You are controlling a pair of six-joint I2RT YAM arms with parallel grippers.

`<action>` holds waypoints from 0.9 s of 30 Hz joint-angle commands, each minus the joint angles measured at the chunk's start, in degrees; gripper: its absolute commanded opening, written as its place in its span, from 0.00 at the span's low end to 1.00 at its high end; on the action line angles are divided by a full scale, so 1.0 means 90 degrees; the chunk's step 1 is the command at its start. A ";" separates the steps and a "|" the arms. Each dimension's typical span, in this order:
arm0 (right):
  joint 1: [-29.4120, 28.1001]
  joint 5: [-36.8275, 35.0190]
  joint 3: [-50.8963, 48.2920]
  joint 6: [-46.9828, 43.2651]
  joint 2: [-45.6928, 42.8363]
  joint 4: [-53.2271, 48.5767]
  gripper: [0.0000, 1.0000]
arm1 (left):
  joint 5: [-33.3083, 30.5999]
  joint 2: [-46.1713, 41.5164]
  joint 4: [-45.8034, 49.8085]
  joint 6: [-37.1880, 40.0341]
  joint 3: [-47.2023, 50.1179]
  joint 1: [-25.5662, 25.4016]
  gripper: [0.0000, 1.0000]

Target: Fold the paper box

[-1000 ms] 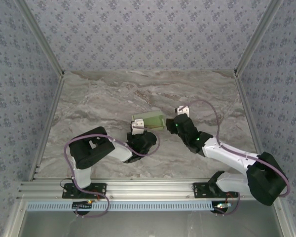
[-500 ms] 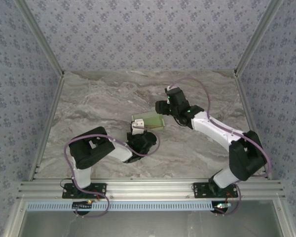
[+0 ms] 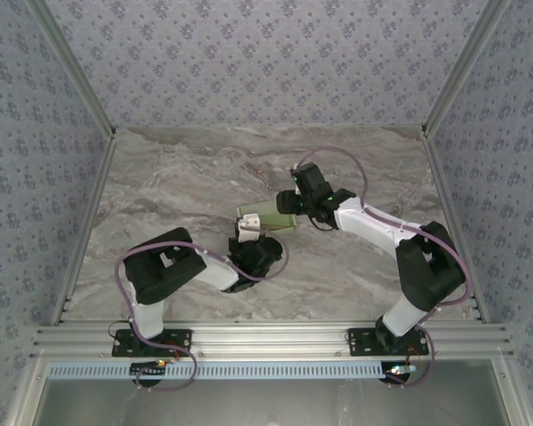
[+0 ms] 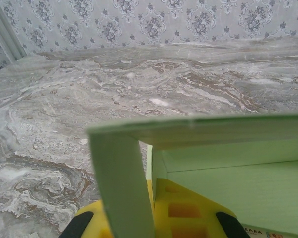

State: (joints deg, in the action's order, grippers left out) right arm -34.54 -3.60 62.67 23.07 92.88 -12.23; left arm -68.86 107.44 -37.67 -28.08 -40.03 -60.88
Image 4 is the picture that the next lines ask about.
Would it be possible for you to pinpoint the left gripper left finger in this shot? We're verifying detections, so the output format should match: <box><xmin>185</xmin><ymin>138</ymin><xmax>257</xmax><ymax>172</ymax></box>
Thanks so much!
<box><xmin>61</xmin><ymin>199</ymin><xmax>115</xmax><ymax>238</ymax></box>

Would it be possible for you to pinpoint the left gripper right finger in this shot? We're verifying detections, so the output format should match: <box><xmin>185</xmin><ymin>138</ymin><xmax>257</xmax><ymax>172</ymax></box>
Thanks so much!
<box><xmin>145</xmin><ymin>177</ymin><xmax>252</xmax><ymax>238</ymax></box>

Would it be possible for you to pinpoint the light green paper box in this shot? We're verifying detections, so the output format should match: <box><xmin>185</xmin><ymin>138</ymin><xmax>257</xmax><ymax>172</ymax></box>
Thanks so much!
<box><xmin>86</xmin><ymin>112</ymin><xmax>298</xmax><ymax>238</ymax></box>

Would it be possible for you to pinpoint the aluminium left frame post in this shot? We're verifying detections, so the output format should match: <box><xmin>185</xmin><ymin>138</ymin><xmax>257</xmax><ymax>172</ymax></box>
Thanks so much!
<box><xmin>0</xmin><ymin>0</ymin><xmax>28</xmax><ymax>64</ymax></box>

